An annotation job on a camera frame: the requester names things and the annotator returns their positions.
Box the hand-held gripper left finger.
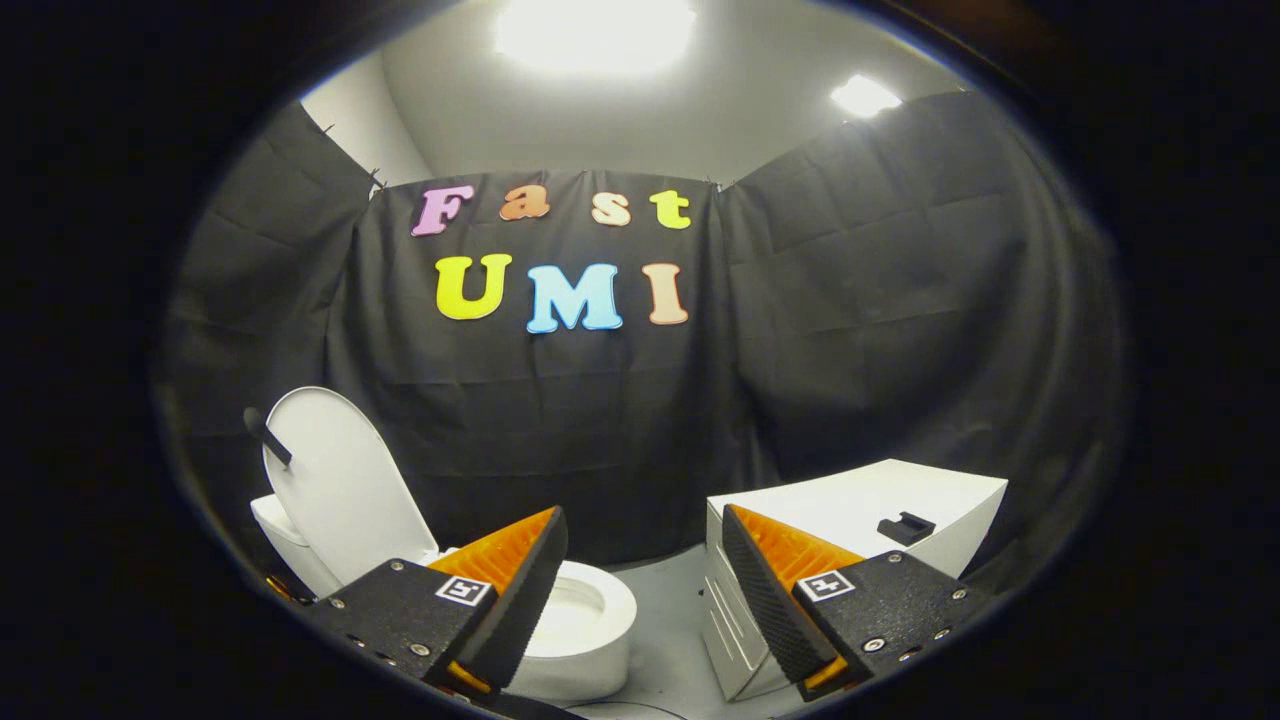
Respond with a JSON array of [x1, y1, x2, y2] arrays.
[[300, 505, 569, 701]]

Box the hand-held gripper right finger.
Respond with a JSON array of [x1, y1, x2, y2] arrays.
[[720, 503, 996, 703]]

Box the white toilet lid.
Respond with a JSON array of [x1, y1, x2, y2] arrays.
[[262, 386, 439, 587]]

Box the black round lift tab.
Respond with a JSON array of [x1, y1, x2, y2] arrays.
[[243, 406, 293, 469]]

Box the white toilet with tank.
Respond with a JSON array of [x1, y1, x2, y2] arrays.
[[250, 493, 638, 706]]

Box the white drawer cabinet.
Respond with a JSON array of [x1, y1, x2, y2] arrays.
[[703, 459, 1009, 703]]

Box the black holder block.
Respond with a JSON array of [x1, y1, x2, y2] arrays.
[[877, 512, 937, 547]]

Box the black backdrop cloth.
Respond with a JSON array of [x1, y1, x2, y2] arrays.
[[150, 90, 1126, 601]]

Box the small ceiling light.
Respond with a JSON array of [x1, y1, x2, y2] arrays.
[[830, 74, 903, 119]]

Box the large ceiling light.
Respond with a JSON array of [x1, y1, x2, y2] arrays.
[[495, 0, 698, 76]]

